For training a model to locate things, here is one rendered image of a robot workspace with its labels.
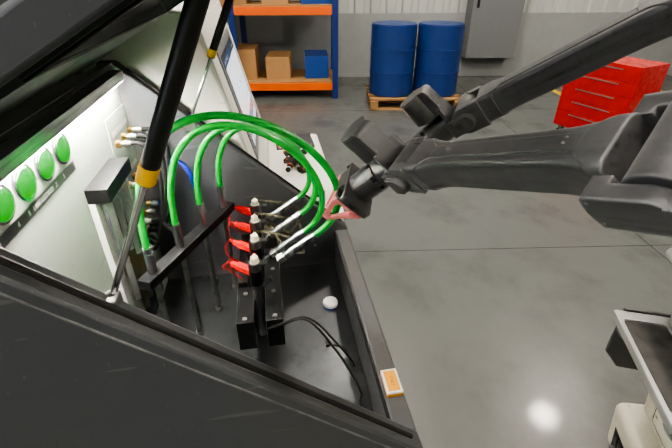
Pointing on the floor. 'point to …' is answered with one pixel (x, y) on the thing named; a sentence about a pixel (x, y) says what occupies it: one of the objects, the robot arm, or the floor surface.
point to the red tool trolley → (609, 91)
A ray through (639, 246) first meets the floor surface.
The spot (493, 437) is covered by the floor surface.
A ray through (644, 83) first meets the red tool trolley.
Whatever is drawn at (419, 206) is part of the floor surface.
